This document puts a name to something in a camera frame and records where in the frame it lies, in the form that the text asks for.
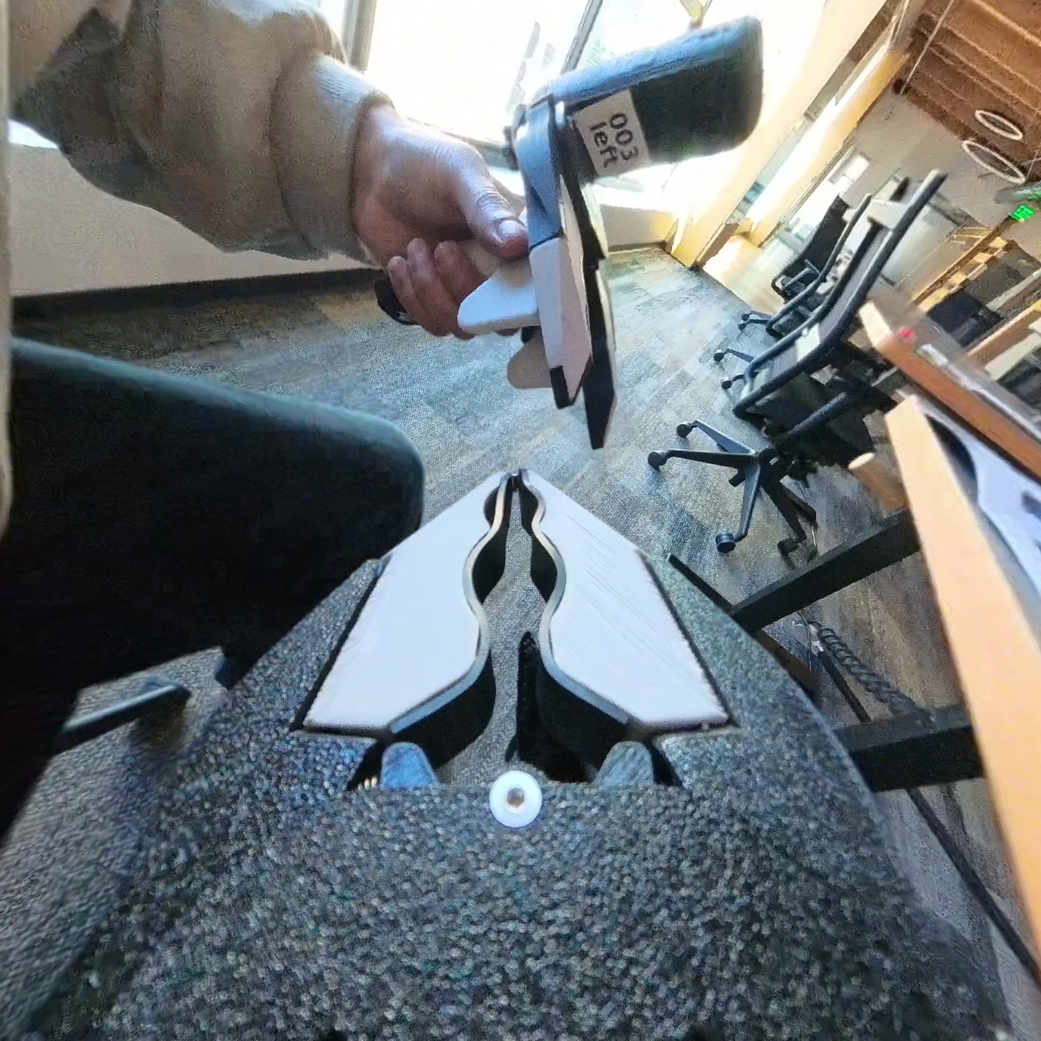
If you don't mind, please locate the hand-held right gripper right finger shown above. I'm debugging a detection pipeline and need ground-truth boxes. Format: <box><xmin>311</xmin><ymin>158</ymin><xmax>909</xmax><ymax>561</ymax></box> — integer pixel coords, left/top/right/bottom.
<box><xmin>517</xmin><ymin>472</ymin><xmax>730</xmax><ymax>772</ymax></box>

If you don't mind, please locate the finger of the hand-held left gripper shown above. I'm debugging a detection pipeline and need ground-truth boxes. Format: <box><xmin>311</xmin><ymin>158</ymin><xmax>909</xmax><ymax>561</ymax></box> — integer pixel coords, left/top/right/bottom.
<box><xmin>455</xmin><ymin>234</ymin><xmax>596</xmax><ymax>410</ymax></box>
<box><xmin>582</xmin><ymin>260</ymin><xmax>618</xmax><ymax>451</ymax></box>

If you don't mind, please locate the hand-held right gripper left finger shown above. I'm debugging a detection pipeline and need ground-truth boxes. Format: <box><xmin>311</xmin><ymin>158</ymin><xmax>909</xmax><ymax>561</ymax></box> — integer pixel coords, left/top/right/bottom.
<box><xmin>303</xmin><ymin>472</ymin><xmax>518</xmax><ymax>769</ymax></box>

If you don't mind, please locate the person's left forearm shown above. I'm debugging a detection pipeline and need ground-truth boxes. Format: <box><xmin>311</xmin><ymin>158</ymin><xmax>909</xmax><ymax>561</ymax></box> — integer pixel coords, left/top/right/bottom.
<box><xmin>12</xmin><ymin>0</ymin><xmax>391</xmax><ymax>263</ymax></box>

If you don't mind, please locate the black desk leg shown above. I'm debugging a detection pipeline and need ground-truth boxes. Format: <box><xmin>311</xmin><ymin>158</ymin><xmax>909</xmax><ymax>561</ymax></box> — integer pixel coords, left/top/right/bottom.
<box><xmin>667</xmin><ymin>512</ymin><xmax>987</xmax><ymax>794</ymax></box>

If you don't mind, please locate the wood-edged office desk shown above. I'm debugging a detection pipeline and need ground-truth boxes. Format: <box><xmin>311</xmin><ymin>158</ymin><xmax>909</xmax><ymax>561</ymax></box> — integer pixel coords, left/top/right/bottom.
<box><xmin>858</xmin><ymin>299</ymin><xmax>1041</xmax><ymax>481</ymax></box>

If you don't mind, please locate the person's left hand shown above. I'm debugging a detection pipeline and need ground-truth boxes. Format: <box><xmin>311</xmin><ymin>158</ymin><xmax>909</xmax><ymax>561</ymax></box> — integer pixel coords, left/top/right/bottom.
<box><xmin>350</xmin><ymin>106</ymin><xmax>531</xmax><ymax>338</ymax></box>

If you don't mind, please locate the black swivel office chair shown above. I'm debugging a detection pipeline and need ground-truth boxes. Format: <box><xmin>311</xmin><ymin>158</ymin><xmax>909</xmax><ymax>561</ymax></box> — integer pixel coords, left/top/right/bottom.
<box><xmin>714</xmin><ymin>195</ymin><xmax>875</xmax><ymax>391</ymax></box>
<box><xmin>648</xmin><ymin>171</ymin><xmax>948</xmax><ymax>562</ymax></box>

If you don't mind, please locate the large window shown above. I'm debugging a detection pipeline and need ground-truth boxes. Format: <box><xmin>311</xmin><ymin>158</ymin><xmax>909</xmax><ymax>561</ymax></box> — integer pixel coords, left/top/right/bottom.
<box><xmin>337</xmin><ymin>0</ymin><xmax>822</xmax><ymax>245</ymax></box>

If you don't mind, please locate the person's dark trouser leg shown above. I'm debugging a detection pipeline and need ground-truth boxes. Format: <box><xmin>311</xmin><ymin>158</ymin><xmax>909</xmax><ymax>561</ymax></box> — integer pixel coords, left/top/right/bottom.
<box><xmin>0</xmin><ymin>342</ymin><xmax>426</xmax><ymax>822</ymax></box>

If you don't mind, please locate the person's beige jacket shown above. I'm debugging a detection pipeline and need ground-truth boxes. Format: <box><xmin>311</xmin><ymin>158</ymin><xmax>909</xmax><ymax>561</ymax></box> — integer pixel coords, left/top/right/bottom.
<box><xmin>0</xmin><ymin>0</ymin><xmax>16</xmax><ymax>538</ymax></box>

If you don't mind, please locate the black braided cable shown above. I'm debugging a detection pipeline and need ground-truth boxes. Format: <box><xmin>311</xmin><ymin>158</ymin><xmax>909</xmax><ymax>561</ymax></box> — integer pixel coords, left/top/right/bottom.
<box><xmin>801</xmin><ymin>620</ymin><xmax>924</xmax><ymax>721</ymax></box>

